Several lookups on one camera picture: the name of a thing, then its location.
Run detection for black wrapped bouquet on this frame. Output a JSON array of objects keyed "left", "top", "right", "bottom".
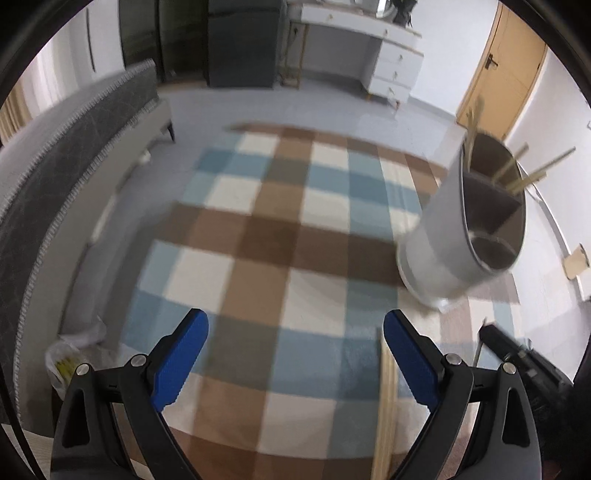
[{"left": 392, "top": 0, "right": 417, "bottom": 27}]

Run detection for plaid tablecloth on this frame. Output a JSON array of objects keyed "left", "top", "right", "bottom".
[{"left": 111, "top": 121, "right": 523, "bottom": 480}]

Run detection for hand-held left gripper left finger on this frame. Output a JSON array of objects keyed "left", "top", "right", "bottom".
[{"left": 52, "top": 308, "right": 210, "bottom": 480}]

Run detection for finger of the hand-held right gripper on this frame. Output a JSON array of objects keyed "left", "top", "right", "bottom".
[{"left": 478, "top": 324, "right": 525, "bottom": 363}]

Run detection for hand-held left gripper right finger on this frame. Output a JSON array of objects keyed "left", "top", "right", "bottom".
[{"left": 384, "top": 309, "right": 540, "bottom": 480}]

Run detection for dark glass wardrobe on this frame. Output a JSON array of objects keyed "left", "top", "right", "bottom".
[{"left": 119, "top": 0, "right": 209, "bottom": 85}]

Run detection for white plastic bag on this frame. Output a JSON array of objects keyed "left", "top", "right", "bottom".
[{"left": 44, "top": 320, "right": 108, "bottom": 398}]

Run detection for dark grey refrigerator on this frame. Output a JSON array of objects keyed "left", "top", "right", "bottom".
[{"left": 207, "top": 0, "right": 288, "bottom": 89}]

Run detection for white vanity desk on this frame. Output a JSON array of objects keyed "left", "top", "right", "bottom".
[{"left": 283, "top": 1, "right": 424, "bottom": 109}]

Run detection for pile of bamboo chopsticks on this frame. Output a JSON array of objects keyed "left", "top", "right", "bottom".
[{"left": 372, "top": 339, "right": 399, "bottom": 480}]

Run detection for wooden door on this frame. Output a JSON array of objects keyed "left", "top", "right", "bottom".
[{"left": 456, "top": 2, "right": 549, "bottom": 140}]

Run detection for grey utensil holder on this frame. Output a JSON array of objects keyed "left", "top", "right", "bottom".
[{"left": 396, "top": 131, "right": 528, "bottom": 311}]

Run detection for grey bed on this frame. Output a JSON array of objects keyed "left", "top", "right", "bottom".
[{"left": 0, "top": 58, "right": 176, "bottom": 407}]

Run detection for cream trash bin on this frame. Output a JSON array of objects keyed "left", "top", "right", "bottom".
[{"left": 564, "top": 244, "right": 590, "bottom": 281}]

